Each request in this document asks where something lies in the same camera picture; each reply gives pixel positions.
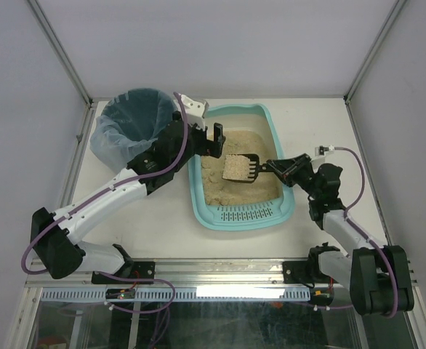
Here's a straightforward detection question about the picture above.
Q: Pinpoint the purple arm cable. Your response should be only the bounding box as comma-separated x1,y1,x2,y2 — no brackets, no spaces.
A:
331,145,399,319
20,91,190,274

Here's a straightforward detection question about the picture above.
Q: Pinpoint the translucent blue bin liner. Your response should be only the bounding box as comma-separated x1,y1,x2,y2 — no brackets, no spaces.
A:
89,88,180,172

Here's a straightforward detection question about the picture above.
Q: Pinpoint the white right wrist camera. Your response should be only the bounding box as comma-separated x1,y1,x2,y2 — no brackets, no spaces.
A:
315,145,335,157

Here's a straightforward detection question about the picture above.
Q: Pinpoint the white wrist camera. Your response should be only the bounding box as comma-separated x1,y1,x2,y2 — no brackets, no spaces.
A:
315,145,335,157
180,94,209,130

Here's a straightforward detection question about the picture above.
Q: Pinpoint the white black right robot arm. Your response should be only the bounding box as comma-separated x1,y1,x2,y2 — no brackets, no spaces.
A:
261,154,414,317

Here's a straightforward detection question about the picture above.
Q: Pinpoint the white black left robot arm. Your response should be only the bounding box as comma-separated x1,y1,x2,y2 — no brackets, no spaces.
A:
31,120,225,280

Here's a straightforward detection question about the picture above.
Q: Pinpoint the teal litter box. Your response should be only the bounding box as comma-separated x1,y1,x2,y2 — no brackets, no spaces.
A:
188,104,295,231

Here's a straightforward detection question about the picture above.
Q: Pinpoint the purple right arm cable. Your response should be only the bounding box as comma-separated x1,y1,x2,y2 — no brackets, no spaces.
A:
331,145,399,319

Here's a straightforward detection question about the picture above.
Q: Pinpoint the beige litter clump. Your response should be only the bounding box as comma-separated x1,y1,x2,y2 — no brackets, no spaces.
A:
222,155,250,180

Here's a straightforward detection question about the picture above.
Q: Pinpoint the black trash bin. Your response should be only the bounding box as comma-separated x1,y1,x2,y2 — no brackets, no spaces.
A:
101,88,177,143

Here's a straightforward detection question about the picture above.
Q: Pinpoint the black litter scoop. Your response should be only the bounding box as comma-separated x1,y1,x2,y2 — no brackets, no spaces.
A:
222,153,272,184

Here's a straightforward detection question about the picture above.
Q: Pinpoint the beige cat litter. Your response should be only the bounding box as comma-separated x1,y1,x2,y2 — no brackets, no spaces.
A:
201,130,281,206

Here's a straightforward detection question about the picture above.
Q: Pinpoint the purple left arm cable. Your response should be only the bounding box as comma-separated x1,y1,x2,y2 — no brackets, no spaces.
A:
20,91,190,274

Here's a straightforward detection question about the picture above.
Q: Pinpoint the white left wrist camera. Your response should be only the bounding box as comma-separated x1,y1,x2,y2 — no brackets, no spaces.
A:
180,94,209,130

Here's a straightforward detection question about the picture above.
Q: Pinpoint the white slotted cable duct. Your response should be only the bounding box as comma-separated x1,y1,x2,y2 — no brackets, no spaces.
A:
41,285,310,303

